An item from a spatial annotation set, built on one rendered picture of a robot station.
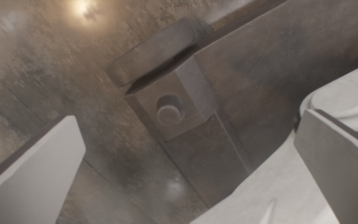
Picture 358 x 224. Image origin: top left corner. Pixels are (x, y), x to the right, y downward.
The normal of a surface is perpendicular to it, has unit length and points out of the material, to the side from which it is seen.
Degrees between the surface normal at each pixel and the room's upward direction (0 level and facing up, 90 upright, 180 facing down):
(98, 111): 0
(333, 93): 90
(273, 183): 90
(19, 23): 0
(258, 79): 0
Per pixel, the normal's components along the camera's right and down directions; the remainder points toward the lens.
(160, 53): 0.27, 0.28
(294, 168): -0.51, -0.78
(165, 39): 0.41, 0.11
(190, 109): -0.01, 0.42
